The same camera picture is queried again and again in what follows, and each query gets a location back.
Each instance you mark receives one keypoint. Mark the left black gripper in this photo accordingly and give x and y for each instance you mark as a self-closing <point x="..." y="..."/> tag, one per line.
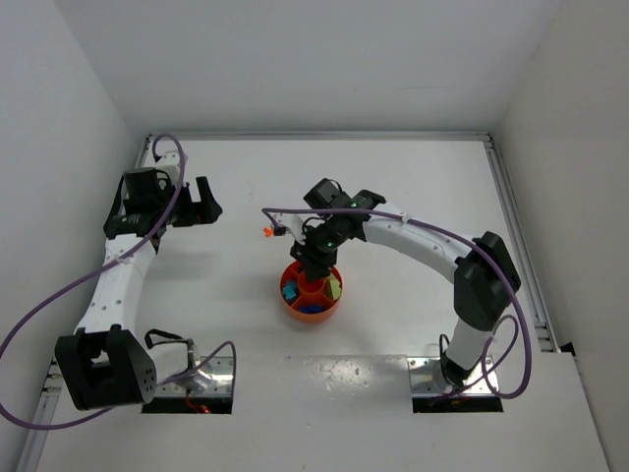
<point x="195" y="209"/>

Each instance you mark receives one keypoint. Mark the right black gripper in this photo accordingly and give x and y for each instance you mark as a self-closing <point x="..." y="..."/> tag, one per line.
<point x="314" y="257"/>

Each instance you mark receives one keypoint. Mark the lime green purple lego brick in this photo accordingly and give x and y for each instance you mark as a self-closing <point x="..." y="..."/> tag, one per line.
<point x="334" y="293"/>

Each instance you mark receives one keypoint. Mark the teal long lego brick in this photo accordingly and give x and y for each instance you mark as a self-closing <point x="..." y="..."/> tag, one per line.
<point x="289" y="294"/>

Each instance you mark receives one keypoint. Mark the blue round lego piece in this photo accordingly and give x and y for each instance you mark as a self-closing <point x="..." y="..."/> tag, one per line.
<point x="311" y="309"/>

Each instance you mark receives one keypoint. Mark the teal square lego brick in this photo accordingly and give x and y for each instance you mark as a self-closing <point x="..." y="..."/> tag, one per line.
<point x="293" y="284"/>

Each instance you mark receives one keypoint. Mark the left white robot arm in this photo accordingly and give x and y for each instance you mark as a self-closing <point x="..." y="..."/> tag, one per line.
<point x="104" y="363"/>

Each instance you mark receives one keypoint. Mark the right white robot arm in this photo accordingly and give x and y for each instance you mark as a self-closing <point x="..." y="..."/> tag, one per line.
<point x="482" y="273"/>

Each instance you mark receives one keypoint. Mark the orange round divided container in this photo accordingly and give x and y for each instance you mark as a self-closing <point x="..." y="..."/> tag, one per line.
<point x="309" y="294"/>

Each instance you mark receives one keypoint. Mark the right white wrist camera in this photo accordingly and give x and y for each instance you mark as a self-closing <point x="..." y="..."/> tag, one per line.
<point x="288" y="224"/>

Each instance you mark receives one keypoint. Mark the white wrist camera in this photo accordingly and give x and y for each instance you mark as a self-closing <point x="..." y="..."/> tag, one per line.
<point x="170" y="163"/>
<point x="288" y="224"/>

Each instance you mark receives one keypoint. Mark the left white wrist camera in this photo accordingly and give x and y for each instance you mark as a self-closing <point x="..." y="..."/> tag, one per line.
<point x="170" y="163"/>

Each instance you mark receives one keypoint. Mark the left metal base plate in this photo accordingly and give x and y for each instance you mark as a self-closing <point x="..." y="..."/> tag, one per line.
<point x="214" y="379"/>

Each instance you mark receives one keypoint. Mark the metal base plate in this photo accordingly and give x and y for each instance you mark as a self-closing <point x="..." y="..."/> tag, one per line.
<point x="428" y="379"/>
<point x="214" y="379"/>

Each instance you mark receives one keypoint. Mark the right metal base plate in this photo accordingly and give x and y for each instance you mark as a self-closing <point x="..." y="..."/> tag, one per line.
<point x="428" y="379"/>

